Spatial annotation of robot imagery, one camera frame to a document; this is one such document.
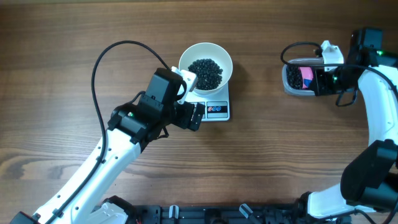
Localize left black camera cable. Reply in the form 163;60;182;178
45;40;172;224

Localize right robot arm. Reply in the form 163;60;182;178
282;27;397;223

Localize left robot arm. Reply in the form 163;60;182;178
11;67;205;223

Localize white digital kitchen scale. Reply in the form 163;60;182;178
185;82;230;122

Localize pink scoop blue handle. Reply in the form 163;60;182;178
298;67;314;89

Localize black beans pile in container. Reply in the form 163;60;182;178
285;65;303;90

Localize white bowl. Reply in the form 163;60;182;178
178;42;233;89

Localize black beans in bowl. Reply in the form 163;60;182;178
188;58;223;90

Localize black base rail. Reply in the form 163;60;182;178
99;195;312;224

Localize clear plastic container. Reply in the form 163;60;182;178
282;58;323;96

